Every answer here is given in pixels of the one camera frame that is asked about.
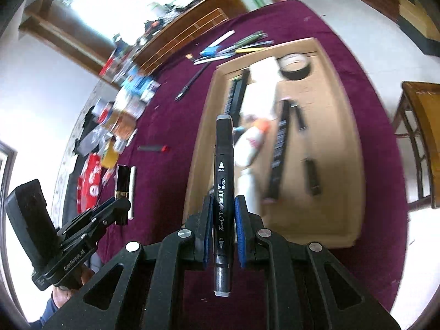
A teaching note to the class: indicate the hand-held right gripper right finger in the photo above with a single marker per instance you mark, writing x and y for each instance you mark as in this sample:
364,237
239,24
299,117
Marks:
241,240

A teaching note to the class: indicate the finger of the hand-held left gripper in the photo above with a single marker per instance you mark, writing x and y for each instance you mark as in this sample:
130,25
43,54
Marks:
103,205
122,211

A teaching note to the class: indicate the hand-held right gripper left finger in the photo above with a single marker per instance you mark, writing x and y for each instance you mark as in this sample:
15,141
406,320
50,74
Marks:
205,240

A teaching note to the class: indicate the black lipstick tube gold band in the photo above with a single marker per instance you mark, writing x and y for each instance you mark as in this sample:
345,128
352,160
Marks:
123,180

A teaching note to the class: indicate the black marker grey caps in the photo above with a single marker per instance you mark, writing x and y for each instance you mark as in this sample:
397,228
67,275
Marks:
223,165

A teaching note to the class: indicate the small black tube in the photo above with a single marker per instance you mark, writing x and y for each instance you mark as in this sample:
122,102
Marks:
312,177

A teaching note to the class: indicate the cardboard box tray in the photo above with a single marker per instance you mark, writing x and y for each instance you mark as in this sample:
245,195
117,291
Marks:
326,127

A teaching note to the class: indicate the dark tape roll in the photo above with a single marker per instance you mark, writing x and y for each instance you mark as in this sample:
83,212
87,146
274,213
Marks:
297,74

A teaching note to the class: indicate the person's left forearm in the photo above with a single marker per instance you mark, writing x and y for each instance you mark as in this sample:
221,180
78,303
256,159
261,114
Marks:
48,312

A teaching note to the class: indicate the person's left hand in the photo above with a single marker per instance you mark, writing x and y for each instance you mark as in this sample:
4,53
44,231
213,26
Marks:
68,295

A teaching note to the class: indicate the red plastic bag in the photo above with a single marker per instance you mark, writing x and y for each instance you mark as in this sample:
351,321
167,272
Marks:
90,185

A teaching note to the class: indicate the white marker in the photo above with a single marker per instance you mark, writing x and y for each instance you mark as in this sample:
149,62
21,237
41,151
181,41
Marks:
132,189

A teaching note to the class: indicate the small white bottle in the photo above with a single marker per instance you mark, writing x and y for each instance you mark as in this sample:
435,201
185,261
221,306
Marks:
251,192

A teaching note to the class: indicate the tan packing tape roll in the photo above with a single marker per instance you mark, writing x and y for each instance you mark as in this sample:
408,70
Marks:
109,156

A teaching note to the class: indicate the black marker red caps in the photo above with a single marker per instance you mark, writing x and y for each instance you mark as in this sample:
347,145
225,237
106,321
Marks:
153,149

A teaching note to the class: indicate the clear jar red lid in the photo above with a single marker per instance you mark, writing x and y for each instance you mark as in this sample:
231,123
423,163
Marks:
122,125

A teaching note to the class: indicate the black marker pink cap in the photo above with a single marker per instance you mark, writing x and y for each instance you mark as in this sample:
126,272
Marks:
280,151

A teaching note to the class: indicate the white glue bottle orange cap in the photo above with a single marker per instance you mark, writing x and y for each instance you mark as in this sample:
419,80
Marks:
252,141

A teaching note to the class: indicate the white plastic jar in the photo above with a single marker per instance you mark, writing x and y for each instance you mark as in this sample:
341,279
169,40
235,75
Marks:
129,105

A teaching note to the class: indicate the clear bottle blue label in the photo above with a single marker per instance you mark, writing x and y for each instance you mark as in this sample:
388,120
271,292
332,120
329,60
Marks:
137,87

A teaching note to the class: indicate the white square box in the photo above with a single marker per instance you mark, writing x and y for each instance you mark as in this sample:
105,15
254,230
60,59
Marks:
257,101

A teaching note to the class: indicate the black clip pen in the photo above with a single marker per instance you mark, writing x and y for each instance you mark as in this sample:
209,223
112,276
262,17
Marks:
190,82

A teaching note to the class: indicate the black marker blue cap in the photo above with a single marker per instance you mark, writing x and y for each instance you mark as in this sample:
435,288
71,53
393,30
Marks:
237,92

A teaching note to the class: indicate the white rectangular box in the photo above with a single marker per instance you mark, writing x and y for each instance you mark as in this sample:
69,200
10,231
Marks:
263,70

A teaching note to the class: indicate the blue lighter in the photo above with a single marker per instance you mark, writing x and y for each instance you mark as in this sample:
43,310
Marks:
210,51

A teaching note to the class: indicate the yellow black pen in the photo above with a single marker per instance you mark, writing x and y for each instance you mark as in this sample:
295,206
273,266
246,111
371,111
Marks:
247,50

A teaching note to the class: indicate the white flat stick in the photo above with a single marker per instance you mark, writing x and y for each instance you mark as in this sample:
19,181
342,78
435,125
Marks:
220,41

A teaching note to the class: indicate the wooden shelf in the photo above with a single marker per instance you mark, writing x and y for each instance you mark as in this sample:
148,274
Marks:
192,24

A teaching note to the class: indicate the green pen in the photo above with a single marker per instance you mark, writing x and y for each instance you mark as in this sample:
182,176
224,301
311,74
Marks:
251,38

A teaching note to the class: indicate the wooden chair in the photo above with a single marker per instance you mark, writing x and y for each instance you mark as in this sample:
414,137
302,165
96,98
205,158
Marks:
426,110

